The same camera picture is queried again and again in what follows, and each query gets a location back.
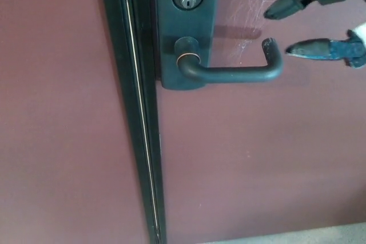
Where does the plain maroon door leaf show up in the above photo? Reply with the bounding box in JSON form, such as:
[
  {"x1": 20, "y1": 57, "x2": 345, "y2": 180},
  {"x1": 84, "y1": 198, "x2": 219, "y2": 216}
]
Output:
[{"x1": 0, "y1": 0, "x2": 154, "y2": 244}]

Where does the black lever door handle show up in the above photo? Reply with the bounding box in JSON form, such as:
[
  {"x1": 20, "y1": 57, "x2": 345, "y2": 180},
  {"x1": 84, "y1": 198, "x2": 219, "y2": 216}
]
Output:
[{"x1": 173, "y1": 36, "x2": 285, "y2": 85}]

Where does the black handle backplate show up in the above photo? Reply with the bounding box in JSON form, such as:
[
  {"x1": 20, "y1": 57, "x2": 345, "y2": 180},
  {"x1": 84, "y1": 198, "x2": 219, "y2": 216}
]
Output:
[{"x1": 155, "y1": 0, "x2": 221, "y2": 90}]

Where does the black door edge strip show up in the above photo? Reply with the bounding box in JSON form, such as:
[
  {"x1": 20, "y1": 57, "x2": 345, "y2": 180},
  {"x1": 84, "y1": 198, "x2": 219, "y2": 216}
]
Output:
[
  {"x1": 97, "y1": 0, "x2": 158, "y2": 244},
  {"x1": 122, "y1": 0, "x2": 168, "y2": 244}
]

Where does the maroon door leaf with handle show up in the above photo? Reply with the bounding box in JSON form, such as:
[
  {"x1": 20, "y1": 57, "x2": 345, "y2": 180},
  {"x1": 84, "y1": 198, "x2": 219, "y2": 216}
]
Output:
[{"x1": 154, "y1": 0, "x2": 366, "y2": 244}]

